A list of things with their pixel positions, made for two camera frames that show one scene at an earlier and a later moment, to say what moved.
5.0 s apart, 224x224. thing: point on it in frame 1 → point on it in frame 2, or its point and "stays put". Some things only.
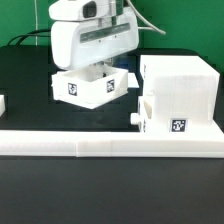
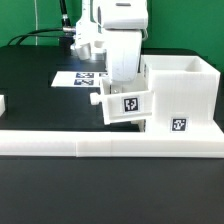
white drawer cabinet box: (180, 94) stays put
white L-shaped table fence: (109, 143) stays put
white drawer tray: (91, 86) → (123, 101)
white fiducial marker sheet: (132, 81) → (92, 79)
